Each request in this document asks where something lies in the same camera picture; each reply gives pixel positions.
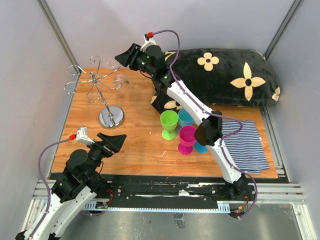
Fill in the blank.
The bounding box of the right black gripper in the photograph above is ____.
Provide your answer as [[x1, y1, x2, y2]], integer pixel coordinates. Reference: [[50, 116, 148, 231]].
[[115, 43, 156, 77]]

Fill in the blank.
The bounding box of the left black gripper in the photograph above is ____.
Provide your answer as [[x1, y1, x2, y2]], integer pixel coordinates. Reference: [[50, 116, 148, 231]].
[[84, 131, 127, 179]]

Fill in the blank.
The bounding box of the green wine glass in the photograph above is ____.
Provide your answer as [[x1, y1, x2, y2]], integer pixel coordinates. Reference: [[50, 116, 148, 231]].
[[160, 110, 179, 141]]

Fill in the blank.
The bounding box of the pink wine glass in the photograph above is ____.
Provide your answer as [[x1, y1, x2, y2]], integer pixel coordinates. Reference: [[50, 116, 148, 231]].
[[178, 125, 196, 155]]

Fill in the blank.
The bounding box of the light blue wine glass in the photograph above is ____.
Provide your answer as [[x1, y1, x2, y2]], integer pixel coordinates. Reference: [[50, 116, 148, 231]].
[[178, 108, 195, 127]]

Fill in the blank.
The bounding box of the dark blue wine glass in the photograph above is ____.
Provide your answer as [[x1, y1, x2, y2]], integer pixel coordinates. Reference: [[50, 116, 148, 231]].
[[193, 141, 208, 154]]

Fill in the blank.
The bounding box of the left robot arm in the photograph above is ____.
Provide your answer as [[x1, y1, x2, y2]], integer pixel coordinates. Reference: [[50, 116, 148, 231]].
[[15, 127, 127, 240]]

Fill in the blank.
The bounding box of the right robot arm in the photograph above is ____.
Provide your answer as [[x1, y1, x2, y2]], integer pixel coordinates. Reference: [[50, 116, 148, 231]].
[[115, 43, 248, 200]]

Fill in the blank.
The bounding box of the chrome wine glass rack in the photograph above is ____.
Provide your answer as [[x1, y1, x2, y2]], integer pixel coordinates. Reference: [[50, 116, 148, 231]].
[[64, 55, 125, 129]]

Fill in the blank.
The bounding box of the black floral pillow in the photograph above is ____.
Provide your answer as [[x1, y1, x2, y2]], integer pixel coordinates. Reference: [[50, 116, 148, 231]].
[[164, 48, 281, 107]]

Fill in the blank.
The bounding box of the blue striped cloth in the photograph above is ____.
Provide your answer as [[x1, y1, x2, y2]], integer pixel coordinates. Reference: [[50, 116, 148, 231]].
[[224, 120, 269, 174]]

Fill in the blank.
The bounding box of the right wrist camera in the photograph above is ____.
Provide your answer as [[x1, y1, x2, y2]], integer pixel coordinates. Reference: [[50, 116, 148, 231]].
[[140, 32, 156, 52]]

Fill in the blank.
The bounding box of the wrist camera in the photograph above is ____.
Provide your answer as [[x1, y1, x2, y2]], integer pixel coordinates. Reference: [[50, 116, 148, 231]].
[[69, 126, 95, 146], [140, 32, 156, 52]]

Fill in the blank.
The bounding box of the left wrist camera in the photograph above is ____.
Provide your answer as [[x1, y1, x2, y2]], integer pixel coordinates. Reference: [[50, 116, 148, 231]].
[[69, 126, 95, 146]]

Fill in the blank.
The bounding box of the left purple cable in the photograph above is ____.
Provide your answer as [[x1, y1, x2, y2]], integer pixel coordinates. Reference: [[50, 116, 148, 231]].
[[27, 138, 76, 238]]

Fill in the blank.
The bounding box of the purple cable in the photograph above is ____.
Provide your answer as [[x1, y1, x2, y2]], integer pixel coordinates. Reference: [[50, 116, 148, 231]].
[[27, 138, 76, 238], [152, 29, 258, 213]]

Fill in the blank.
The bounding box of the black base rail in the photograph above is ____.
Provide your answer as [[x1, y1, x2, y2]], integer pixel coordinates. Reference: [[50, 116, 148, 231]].
[[72, 173, 286, 213]]

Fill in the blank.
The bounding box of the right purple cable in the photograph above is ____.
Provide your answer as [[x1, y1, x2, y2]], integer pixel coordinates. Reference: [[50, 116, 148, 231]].
[[152, 29, 258, 213]]

